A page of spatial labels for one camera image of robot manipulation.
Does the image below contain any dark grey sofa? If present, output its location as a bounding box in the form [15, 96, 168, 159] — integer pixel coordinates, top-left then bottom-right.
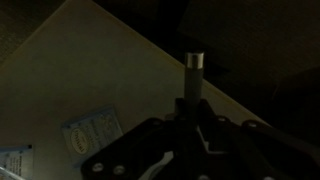
[95, 0, 320, 145]

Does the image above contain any blue Twinings tea sachet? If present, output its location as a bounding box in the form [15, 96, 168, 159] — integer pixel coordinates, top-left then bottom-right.
[61, 105, 123, 168]

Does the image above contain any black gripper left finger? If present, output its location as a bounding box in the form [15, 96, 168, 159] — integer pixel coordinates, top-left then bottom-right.
[174, 98, 188, 121]

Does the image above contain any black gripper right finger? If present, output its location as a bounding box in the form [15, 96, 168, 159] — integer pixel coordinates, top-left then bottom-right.
[198, 99, 217, 123]

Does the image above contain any metal spoon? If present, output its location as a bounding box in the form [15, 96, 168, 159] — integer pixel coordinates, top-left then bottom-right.
[184, 52, 204, 108]

